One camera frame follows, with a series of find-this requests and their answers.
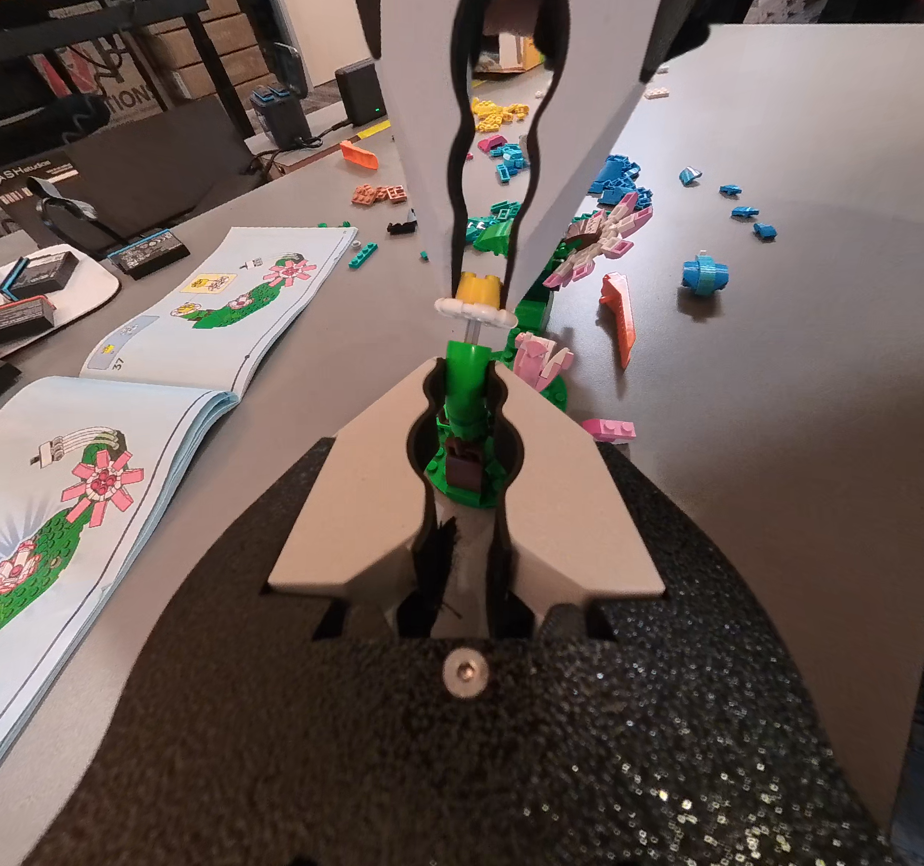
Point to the lego instruction booklet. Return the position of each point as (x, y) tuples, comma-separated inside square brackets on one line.
[(144, 433)]

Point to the blue round lego assembly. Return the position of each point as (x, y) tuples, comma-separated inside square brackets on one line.
[(704, 275)]

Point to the pile of blue lego pieces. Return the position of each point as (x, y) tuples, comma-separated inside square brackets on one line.
[(617, 180)]

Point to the narrow single teal lego plate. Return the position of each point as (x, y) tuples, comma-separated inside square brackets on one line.
[(363, 256)]

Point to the black carrying case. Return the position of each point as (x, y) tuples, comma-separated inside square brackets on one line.
[(159, 158)]

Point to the black battery charger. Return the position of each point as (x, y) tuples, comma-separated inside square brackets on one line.
[(281, 119)]

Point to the dark brown lego piece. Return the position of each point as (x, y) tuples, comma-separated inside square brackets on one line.
[(398, 228)]

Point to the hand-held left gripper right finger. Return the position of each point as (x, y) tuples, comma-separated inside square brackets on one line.
[(577, 519)]

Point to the stack of cardboard boxes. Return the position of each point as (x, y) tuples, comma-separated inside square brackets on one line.
[(224, 28)]

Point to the orange brick separator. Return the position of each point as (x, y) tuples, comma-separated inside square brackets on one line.
[(621, 317)]

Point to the yellow white lego daisy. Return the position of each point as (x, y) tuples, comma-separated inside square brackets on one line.
[(476, 295)]

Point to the white tray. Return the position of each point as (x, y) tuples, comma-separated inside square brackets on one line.
[(86, 288)]

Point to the black battery red edge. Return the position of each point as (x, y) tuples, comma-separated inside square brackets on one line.
[(7, 377), (25, 321)]

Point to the light pink lego plate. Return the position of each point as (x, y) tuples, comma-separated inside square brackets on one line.
[(608, 430)]

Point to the colourful lego box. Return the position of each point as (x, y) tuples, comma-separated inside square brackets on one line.
[(509, 7)]

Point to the black power box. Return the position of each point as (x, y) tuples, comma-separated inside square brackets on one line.
[(361, 93)]

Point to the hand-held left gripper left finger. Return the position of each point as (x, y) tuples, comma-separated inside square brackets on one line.
[(346, 519)]

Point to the pile of teal lego plates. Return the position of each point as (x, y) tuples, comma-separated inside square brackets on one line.
[(502, 210)]

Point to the pile of pink lego pieces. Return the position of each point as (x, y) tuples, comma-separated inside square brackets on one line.
[(491, 142)]

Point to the round green lego stem model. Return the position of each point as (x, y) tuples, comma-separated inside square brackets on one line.
[(465, 389)]

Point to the black battery blue edge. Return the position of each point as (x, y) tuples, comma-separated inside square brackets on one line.
[(148, 252), (40, 274)]

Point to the orange curved lego piece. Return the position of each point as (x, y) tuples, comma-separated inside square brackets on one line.
[(359, 155)]

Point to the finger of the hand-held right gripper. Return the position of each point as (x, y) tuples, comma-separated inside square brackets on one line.
[(422, 50), (599, 50)]

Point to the pile of turquoise lego pieces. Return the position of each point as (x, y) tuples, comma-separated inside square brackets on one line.
[(512, 162)]

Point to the pile of yellow lego pieces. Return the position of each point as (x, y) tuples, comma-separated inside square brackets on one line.
[(498, 113)]

